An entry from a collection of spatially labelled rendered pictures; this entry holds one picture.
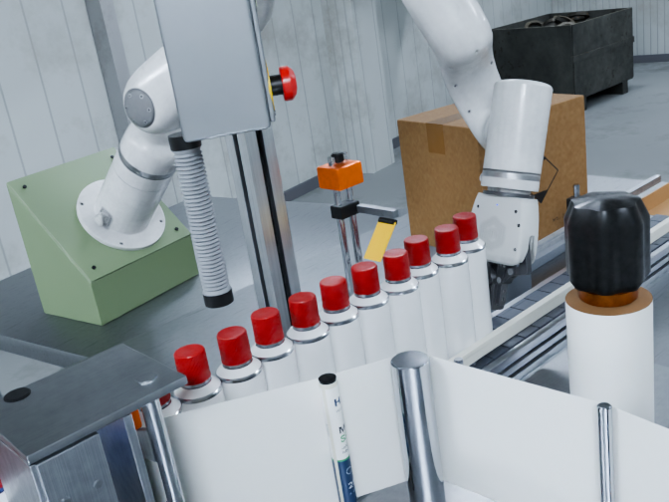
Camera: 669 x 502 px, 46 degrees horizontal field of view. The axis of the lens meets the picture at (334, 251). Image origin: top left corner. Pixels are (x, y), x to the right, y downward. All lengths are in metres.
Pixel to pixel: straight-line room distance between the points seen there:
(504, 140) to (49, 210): 0.96
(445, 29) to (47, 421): 0.76
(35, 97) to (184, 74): 3.26
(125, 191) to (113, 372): 0.95
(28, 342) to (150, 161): 0.44
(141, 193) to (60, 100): 2.57
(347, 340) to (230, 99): 0.32
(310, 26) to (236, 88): 4.76
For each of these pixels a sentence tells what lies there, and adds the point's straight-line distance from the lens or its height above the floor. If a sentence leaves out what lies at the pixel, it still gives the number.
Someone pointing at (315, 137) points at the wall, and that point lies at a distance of 5.59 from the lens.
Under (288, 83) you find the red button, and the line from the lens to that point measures 0.86.
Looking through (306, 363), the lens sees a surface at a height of 1.01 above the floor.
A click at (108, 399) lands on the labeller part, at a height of 1.14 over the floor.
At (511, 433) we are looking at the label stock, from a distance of 0.78.
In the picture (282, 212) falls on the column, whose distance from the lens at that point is 1.04.
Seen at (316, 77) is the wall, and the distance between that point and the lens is 5.62.
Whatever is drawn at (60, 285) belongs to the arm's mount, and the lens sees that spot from 1.73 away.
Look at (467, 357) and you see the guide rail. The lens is 1.11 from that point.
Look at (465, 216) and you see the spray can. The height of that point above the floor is 1.08.
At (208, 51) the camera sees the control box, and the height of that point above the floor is 1.37.
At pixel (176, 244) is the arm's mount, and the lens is 1.77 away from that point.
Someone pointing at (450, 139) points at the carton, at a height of 1.09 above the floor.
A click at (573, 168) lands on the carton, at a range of 1.71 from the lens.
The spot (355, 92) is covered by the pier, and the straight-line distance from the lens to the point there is 5.67.
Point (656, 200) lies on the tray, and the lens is 1.90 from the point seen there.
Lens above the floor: 1.44
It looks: 20 degrees down
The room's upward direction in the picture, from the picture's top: 9 degrees counter-clockwise
